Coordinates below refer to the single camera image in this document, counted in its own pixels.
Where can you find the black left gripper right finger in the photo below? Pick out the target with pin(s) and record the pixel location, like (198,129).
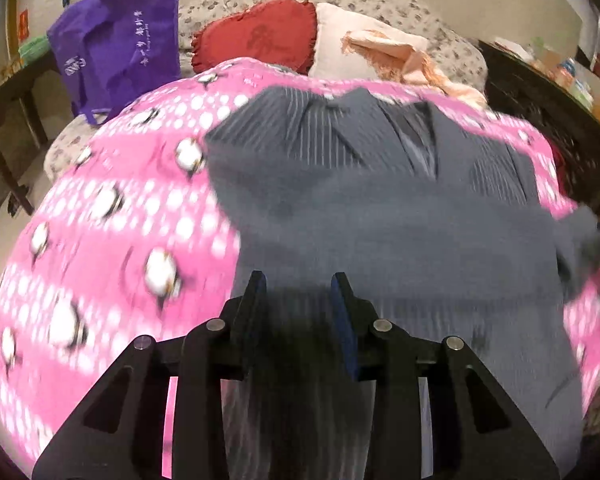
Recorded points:
(477,431)

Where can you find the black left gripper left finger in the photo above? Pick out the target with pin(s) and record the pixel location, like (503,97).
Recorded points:
(116,431)

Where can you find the grey pinstriped suit jacket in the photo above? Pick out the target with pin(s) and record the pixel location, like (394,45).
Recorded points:
(440,229)

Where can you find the pink penguin print quilt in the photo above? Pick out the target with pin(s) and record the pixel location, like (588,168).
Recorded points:
(131,241)

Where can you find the dark carved wooden cabinet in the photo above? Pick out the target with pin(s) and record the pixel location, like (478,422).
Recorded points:
(513,87)

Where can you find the clutter items on cabinet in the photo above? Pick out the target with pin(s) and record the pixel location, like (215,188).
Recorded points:
(575,78)

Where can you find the grey floral bedding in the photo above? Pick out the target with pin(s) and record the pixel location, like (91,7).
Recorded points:
(453,54)

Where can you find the peach fringed cloth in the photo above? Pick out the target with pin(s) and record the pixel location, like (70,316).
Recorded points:
(410,60)

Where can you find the purple tote bag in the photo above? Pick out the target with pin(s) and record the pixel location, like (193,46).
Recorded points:
(111,52)

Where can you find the green plastic basket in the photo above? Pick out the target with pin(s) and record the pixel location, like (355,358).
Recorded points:
(33,49)

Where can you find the white pillow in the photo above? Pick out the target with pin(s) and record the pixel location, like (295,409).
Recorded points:
(332,24)

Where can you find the red heart shaped pillow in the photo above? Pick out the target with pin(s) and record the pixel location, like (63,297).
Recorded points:
(279,32)

